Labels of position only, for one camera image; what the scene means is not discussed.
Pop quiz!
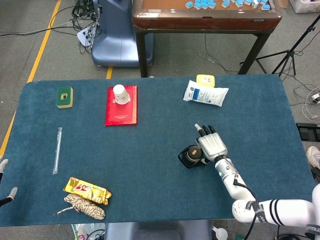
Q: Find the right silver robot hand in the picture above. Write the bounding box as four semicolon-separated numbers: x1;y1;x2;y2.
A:
194;123;229;166

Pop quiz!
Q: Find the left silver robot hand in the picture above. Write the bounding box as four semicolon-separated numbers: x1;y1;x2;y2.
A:
0;158;19;207

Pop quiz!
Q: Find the black round lid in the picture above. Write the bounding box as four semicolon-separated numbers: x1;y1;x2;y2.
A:
186;145;203;161

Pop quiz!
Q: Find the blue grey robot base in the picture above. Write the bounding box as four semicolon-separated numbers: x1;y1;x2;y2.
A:
91;0;155;68

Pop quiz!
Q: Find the teal blue cloth-covered table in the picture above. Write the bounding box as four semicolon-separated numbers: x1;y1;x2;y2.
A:
0;73;316;227

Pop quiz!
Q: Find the white blue plastic pouch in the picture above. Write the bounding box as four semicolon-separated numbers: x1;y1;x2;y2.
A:
182;79;230;108

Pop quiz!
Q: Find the clear wrapped straw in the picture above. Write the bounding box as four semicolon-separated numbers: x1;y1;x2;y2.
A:
52;126;63;175

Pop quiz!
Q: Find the yellow flat box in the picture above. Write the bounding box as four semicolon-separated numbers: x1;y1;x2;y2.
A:
195;74;216;88

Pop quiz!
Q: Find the gold snack packet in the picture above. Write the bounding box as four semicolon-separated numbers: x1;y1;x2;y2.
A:
62;176;113;206

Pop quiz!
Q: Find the clear plastic scoop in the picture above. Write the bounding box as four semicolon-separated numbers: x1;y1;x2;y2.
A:
210;224;229;240

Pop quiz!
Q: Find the red booklet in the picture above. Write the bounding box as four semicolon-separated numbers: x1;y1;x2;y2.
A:
104;85;139;127

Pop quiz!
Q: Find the black foot pedal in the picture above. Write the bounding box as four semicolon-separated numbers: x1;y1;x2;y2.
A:
296;122;320;141

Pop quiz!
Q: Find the white sneaker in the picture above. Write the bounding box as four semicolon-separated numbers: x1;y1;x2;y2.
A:
306;146;320;170

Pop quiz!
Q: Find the white paper cup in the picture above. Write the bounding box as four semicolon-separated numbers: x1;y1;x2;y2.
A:
112;84;131;105

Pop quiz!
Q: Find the green yellow sponge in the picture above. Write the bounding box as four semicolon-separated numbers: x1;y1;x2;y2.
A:
56;86;74;109

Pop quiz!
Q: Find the black tripod stand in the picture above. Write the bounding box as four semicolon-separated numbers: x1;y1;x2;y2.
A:
239;18;320;78

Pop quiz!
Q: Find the brown mahjong table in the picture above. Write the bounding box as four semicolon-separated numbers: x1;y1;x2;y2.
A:
131;0;283;78

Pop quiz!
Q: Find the cardboard box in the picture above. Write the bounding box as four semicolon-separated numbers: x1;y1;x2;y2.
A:
274;0;290;10

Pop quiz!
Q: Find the white power strip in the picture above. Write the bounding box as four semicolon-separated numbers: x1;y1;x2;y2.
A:
76;23;97;48

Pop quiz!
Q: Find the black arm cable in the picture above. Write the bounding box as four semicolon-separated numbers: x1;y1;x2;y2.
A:
232;177;260;240

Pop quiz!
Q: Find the beige braided rope bundle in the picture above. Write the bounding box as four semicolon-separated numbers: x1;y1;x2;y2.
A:
53;193;107;221

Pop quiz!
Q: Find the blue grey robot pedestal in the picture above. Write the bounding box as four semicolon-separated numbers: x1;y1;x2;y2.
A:
103;219;213;240

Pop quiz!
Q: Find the white floor cable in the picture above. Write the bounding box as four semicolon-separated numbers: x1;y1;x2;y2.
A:
291;84;320;120

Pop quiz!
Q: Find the black floor cable tangle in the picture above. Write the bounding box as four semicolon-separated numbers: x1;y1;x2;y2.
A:
0;0;103;55

